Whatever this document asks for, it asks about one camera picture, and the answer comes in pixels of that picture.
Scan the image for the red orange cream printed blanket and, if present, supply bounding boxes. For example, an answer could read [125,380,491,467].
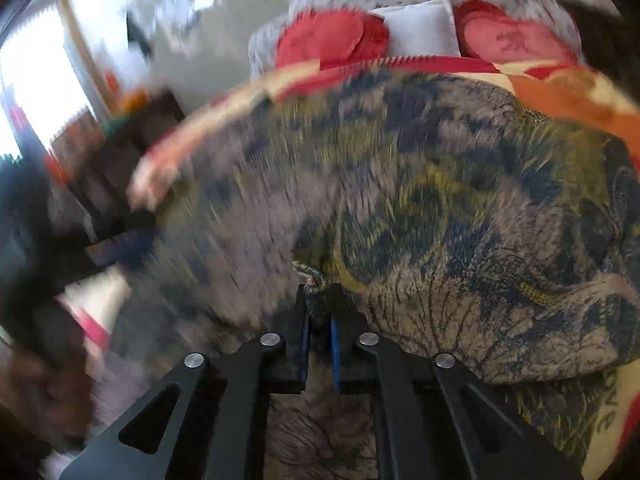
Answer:
[127,55,640,480]

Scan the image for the red heart-shaped ruffled pillow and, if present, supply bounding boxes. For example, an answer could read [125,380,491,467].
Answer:
[457,0,577,66]
[275,9,391,70]

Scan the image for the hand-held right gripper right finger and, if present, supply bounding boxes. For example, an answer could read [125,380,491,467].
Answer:
[329,284,585,480]

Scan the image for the white square pillow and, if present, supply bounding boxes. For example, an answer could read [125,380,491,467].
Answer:
[370,0,462,59]

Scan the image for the patterned blue yellow brown garment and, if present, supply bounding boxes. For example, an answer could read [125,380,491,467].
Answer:
[131,67,640,467]

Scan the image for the dark wooden table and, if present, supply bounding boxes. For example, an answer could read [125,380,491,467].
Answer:
[47,87,188,221]

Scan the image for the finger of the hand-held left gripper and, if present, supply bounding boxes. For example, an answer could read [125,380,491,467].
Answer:
[84,210,157,267]

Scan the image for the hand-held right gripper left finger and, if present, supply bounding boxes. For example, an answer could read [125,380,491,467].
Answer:
[59,284,312,480]

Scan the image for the dark hanging cloth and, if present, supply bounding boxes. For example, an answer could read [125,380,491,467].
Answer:
[126,10,154,59]

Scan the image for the window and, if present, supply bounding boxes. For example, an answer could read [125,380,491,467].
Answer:
[0,5,97,157]

